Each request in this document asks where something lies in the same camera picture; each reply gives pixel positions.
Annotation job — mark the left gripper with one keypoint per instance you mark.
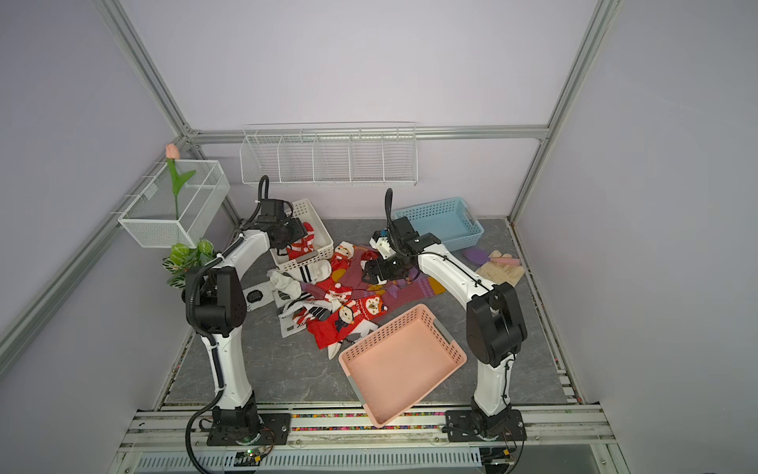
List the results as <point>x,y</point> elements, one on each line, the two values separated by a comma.
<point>299,231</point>

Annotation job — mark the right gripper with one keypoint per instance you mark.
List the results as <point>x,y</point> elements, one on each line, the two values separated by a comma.
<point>381,273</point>

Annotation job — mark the red snowflake sock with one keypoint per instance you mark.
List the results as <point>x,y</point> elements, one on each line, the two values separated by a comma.
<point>303,246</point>

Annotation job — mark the purple pink striped sock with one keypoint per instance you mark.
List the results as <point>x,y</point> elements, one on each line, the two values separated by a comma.
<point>353,276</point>

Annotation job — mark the santa face red sock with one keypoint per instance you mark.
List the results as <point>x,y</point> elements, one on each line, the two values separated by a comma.
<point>342,257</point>

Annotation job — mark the red white striped sock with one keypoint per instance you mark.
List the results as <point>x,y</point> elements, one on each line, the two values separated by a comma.
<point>345,319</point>

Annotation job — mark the pink purple yellow sock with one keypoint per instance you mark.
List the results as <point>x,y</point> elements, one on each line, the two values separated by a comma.
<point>397,294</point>

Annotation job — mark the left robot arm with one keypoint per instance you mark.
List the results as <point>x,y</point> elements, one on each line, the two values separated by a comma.
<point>216,309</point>

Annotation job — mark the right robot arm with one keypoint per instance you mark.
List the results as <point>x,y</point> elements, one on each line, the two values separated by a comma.
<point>495,327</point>

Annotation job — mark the white plastic basket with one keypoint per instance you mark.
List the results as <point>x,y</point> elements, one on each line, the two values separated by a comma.
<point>317,245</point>

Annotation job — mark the blue plastic basket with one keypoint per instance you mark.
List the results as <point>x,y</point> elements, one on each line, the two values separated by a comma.
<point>448,219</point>

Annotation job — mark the pink plastic basket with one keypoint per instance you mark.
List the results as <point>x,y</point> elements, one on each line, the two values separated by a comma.
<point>399,364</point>

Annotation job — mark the white black striped sock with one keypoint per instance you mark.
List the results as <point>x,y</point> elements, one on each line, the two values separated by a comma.
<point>290,282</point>

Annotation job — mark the white sock grey emblem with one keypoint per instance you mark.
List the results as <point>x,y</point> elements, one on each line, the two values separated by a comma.
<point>258,296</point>

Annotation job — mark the white sock black pattern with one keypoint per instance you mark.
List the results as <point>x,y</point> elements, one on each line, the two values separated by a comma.
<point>296,315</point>

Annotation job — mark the beige work glove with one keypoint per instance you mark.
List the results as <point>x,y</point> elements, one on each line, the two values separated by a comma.
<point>500,268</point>

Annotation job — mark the green potted plant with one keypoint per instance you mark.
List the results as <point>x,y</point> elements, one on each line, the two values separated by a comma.
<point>182,258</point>

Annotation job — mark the artificial pink tulip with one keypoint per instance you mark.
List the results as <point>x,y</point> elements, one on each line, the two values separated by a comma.
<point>178,179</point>

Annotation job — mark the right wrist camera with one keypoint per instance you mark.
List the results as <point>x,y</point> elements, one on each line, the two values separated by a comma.
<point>381,244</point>

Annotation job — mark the white wire wall shelf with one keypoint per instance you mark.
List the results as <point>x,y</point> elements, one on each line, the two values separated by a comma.
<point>330,153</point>

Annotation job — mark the white mesh wall box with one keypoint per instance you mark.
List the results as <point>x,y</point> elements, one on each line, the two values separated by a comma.
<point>150,217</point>

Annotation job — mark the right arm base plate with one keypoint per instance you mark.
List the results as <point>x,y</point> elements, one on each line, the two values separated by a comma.
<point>472,425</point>

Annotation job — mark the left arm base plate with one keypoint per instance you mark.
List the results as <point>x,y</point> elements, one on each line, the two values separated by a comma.
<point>230,429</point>

